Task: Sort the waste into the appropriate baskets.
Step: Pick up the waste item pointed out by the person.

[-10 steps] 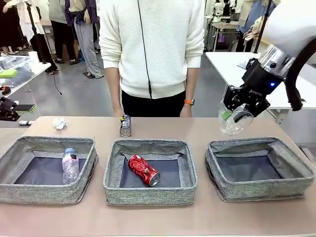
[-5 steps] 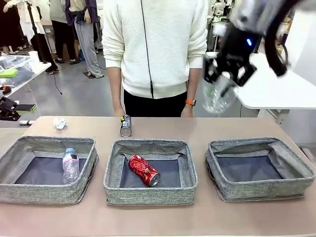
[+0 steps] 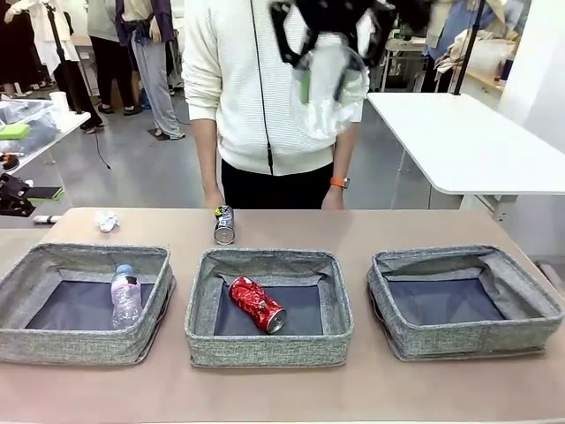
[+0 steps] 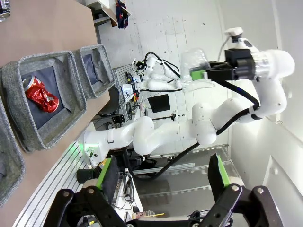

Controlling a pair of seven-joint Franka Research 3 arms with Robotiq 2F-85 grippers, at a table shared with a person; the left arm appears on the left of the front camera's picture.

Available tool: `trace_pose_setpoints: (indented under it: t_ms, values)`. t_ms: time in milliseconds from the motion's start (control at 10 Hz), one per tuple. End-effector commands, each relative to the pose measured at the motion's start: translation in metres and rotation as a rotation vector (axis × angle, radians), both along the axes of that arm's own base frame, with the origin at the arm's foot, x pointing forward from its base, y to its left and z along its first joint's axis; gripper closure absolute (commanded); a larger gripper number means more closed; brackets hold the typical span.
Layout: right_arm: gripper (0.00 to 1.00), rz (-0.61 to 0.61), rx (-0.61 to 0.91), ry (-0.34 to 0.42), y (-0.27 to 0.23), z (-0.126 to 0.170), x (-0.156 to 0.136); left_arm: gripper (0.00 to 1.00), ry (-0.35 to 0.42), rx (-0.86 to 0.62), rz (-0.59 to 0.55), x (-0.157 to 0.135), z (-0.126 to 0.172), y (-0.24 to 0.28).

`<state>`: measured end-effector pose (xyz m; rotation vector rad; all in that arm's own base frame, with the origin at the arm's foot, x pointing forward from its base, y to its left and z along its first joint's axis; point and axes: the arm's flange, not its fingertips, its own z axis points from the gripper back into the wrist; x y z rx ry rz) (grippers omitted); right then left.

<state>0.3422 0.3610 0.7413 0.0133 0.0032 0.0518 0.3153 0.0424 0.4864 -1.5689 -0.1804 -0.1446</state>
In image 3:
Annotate person's right forearm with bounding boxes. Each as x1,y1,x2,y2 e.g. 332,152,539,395
190,117,221,198

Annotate beige cloth pile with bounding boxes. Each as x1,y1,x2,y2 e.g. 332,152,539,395
434,28,482,74

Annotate black stand pole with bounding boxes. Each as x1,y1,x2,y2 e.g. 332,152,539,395
450,0,486,96

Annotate crushed black drink can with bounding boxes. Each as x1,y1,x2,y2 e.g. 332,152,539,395
213,204,236,246

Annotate black trousers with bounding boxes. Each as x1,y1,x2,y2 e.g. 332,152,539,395
220,157,335,211

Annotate white folding table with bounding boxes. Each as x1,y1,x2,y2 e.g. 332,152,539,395
365,90,565,198

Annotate person's left forearm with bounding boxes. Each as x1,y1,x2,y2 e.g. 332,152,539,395
333,125,359,181

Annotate white paper cup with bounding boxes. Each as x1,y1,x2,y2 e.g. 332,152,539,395
48,91,69,117

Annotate crushed red drink can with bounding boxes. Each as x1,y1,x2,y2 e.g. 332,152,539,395
228,276,288,335

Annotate black and orange tool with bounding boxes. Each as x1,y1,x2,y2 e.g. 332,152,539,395
0,152,23,173

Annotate person's left hand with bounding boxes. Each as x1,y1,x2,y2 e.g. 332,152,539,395
321,187,345,211

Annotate clear bottle with blue cap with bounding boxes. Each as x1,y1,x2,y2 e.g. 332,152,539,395
109,263,143,330

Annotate black floor cable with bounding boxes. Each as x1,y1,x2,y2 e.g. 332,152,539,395
90,127,112,171

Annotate thin black sweater cable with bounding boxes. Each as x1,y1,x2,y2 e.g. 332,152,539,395
249,0,275,176

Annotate person in blue shirt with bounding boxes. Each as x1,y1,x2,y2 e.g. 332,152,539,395
423,0,533,61

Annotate clear plastic storage box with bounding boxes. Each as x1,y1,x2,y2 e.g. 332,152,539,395
0,99,63,154

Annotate grey fabric basket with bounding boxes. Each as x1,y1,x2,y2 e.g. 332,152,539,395
0,241,177,367
184,246,355,370
365,245,565,363

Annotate person in grey top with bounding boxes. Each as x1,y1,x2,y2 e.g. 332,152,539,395
87,0,145,117

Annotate white paper ball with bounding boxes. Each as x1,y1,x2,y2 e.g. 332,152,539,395
94,209,121,233

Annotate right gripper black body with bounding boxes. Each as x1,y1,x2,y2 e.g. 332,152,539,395
295,0,380,34

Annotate white knit sweater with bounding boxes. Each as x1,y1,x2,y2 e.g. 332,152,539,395
180,0,370,177

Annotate white side table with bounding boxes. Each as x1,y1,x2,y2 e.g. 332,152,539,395
0,99,93,178

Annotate white plastic tub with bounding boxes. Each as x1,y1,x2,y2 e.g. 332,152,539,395
470,38,517,74

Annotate person with grey trousers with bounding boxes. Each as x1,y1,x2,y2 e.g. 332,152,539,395
115,0,186,141

